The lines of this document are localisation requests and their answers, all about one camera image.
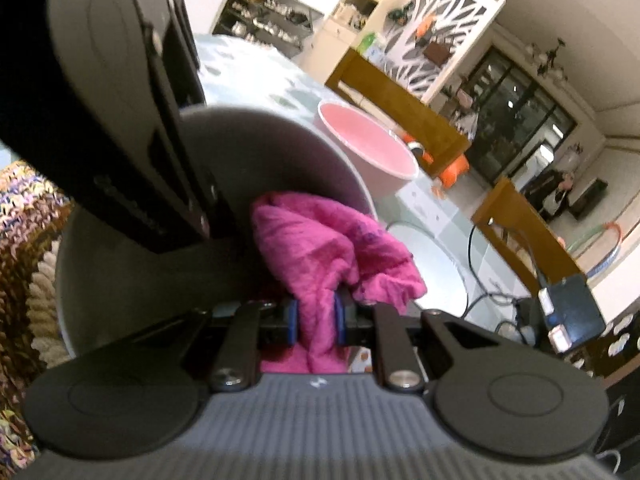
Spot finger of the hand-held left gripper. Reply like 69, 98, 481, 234
75, 0, 222, 256

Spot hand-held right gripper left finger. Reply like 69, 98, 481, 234
132, 300, 300, 393

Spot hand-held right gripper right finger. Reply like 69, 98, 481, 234
334, 294, 501, 393

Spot pink cloth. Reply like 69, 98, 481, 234
250, 192, 427, 375

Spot grey bowl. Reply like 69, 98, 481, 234
55, 105, 378, 361

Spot white bowl with black rim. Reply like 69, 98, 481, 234
387, 222, 471, 322

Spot large pink bowl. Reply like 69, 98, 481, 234
314, 101, 420, 201

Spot cream fringed mat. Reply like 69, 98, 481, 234
27, 240, 76, 367

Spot multicolour crocheted mat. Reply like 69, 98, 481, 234
0, 160, 76, 471

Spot metal shoe rack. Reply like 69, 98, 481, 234
212, 0, 327, 54

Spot orange cushion stool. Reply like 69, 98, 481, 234
400, 132, 472, 189

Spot narrow wooden chair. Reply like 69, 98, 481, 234
471, 177, 587, 302

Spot wide wooden chair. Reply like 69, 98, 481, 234
325, 49, 472, 177

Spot green package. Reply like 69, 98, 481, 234
360, 32, 384, 62

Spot coat rack with clothes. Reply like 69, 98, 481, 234
520, 164, 577, 222

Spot white shelf cabinet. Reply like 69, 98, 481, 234
304, 0, 417, 77

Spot hula hoop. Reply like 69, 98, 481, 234
565, 221, 627, 277

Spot dark glass doors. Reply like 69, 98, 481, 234
467, 45, 579, 197

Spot cardboard board with white stickers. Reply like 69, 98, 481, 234
570, 305, 640, 387

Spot brown handbag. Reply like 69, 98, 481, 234
424, 37, 452, 67

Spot white carved screen panel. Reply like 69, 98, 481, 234
384, 0, 507, 107

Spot thin black looped cable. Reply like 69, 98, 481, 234
467, 220, 542, 312

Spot black camera with screen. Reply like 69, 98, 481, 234
539, 274, 607, 352

